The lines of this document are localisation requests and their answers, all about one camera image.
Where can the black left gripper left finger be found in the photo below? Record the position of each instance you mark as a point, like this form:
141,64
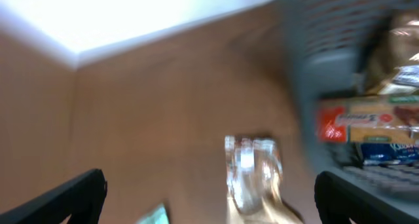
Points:
79,200

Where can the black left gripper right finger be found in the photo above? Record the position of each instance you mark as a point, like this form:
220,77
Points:
340,202

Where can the blue tissue pack box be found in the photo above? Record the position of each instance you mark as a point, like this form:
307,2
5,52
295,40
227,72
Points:
382,154

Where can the white packet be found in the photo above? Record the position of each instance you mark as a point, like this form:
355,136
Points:
158,215

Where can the spaghetti pasta packet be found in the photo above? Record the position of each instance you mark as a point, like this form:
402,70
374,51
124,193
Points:
369,119

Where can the brown white snack bag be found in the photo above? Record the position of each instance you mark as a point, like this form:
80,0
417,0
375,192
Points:
254,176

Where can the gold foil coffee bag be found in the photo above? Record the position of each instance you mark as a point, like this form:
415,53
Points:
393,66

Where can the grey plastic basket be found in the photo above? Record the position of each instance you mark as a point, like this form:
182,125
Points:
327,42

